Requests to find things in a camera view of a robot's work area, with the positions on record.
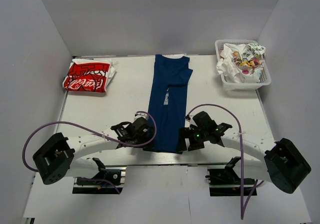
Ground blue t-shirt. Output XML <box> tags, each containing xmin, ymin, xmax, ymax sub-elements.
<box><xmin>148</xmin><ymin>54</ymin><xmax>193</xmax><ymax>153</ymax></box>

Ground white plastic basket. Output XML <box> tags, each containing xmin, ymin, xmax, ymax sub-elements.
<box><xmin>215</xmin><ymin>39</ymin><xmax>272</xmax><ymax>90</ymax></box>

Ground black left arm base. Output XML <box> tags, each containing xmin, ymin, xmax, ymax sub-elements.
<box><xmin>72</xmin><ymin>158</ymin><xmax>126</xmax><ymax>195</ymax></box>

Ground white printed t-shirt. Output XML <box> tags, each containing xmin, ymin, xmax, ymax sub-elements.
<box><xmin>216</xmin><ymin>43</ymin><xmax>266</xmax><ymax>83</ymax></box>

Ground red and white folded t-shirt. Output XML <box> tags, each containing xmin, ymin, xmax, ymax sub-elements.
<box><xmin>62</xmin><ymin>58</ymin><xmax>116</xmax><ymax>93</ymax></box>

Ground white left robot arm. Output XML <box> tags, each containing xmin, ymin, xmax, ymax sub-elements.
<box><xmin>32</xmin><ymin>115</ymin><xmax>157</xmax><ymax>185</ymax></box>

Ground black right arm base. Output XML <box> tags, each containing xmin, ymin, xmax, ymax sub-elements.
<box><xmin>205</xmin><ymin>157</ymin><xmax>241</xmax><ymax>197</ymax></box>

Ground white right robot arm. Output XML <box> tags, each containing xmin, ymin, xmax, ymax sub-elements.
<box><xmin>176</xmin><ymin>111</ymin><xmax>312</xmax><ymax>194</ymax></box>

